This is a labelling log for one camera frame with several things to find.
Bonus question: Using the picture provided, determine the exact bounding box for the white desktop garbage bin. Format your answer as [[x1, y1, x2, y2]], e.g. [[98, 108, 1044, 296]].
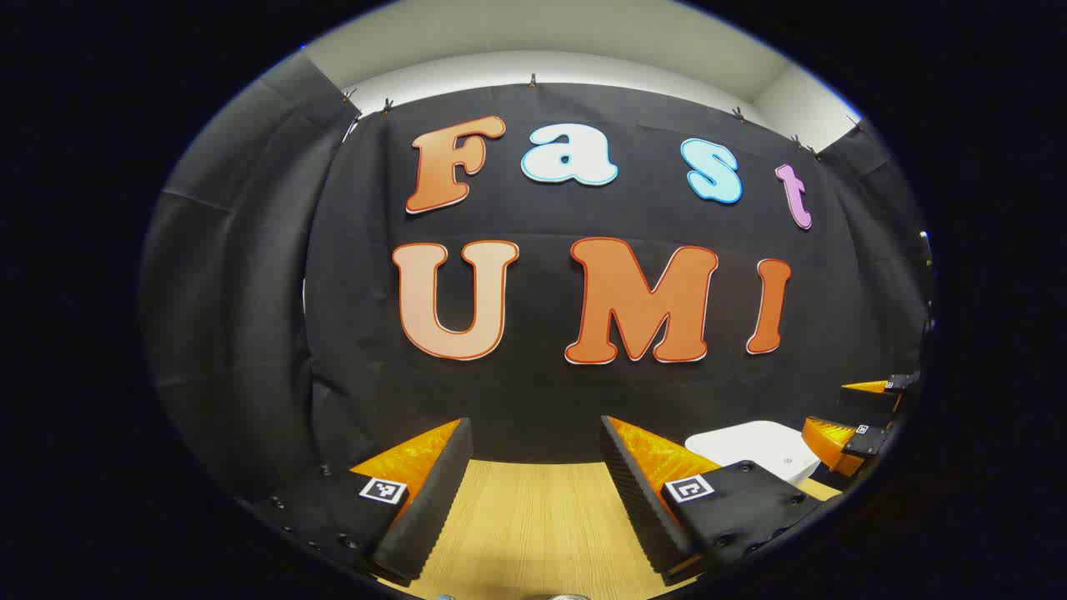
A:
[[685, 420, 822, 488]]

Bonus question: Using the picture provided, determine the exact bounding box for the wooden desktop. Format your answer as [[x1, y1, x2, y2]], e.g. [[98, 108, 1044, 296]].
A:
[[379, 458, 843, 600]]

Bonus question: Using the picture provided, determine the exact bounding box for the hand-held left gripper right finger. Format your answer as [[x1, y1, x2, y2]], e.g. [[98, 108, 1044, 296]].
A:
[[600, 415, 828, 586]]

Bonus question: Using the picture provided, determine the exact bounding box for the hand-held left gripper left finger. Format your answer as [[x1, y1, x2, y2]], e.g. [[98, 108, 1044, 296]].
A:
[[250, 417, 474, 584]]

